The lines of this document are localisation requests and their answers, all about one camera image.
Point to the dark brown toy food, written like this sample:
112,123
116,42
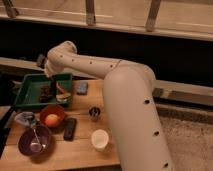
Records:
45,94

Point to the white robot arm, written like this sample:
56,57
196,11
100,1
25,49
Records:
128,101

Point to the wooden table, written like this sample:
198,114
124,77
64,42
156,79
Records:
63,155

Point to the small metal cup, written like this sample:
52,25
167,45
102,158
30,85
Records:
94,113

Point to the orange fruit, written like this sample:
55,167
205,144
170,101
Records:
52,120

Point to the black remote control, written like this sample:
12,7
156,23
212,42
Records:
69,129

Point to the purple bowl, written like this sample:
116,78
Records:
27,137

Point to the metal spoon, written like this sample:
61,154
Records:
36,145

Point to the grey crumpled cloth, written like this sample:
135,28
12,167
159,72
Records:
26,119

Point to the white paper cup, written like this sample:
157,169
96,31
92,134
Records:
99,139

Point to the black handled brush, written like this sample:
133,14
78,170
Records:
53,87

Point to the green plastic tray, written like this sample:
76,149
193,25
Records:
28,95

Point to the blue sponge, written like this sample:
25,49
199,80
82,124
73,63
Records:
82,88

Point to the orange bowl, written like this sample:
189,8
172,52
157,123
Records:
52,109

